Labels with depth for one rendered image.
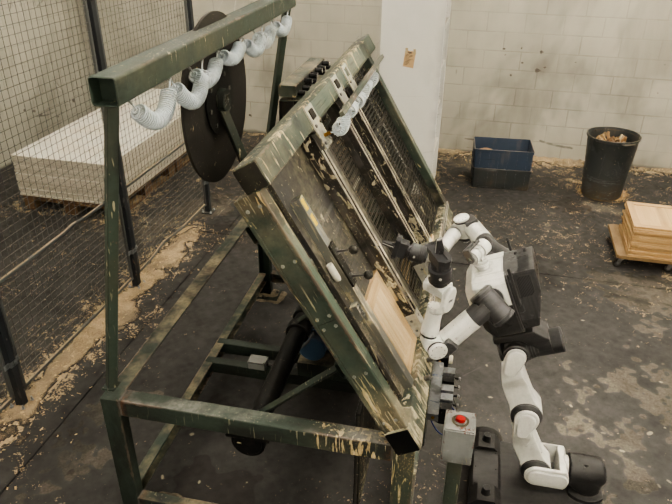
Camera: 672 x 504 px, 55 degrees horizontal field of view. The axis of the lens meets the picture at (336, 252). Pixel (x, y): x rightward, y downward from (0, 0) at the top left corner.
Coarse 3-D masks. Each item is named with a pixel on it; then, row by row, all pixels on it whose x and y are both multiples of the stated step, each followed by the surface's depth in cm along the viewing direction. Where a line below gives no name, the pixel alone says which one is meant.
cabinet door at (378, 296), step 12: (372, 288) 279; (384, 288) 292; (372, 300) 275; (384, 300) 287; (384, 312) 282; (396, 312) 294; (384, 324) 277; (396, 324) 289; (408, 324) 302; (396, 336) 284; (408, 336) 297; (396, 348) 279; (408, 348) 291; (408, 360) 286
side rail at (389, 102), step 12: (372, 60) 403; (384, 84) 408; (384, 96) 407; (396, 108) 412; (396, 120) 412; (408, 132) 417; (408, 144) 418; (420, 156) 422; (420, 168) 424; (420, 180) 428; (432, 180) 427; (432, 192) 431
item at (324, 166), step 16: (320, 128) 268; (336, 128) 267; (304, 144) 270; (320, 144) 269; (320, 160) 272; (320, 176) 276; (336, 176) 275; (336, 192) 278; (352, 208) 280; (352, 224) 284; (368, 224) 288; (368, 240) 286; (368, 256) 290; (384, 256) 292; (384, 272) 292; (400, 288) 294; (400, 304) 298; (416, 320) 300; (416, 336) 305
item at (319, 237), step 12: (300, 204) 243; (300, 216) 246; (312, 228) 247; (324, 240) 249; (324, 252) 251; (336, 264) 252; (348, 288) 257; (360, 300) 258; (372, 312) 265; (372, 324) 262; (372, 336) 265; (384, 336) 267; (384, 348) 267; (396, 360) 269; (396, 372) 272; (408, 372) 275; (408, 384) 273
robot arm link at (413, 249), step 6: (396, 240) 301; (402, 240) 303; (408, 240) 305; (396, 246) 303; (402, 246) 302; (408, 246) 302; (414, 246) 302; (420, 246) 302; (396, 252) 304; (402, 252) 304; (408, 252) 303; (414, 252) 301; (402, 258) 305; (408, 258) 303; (414, 258) 302
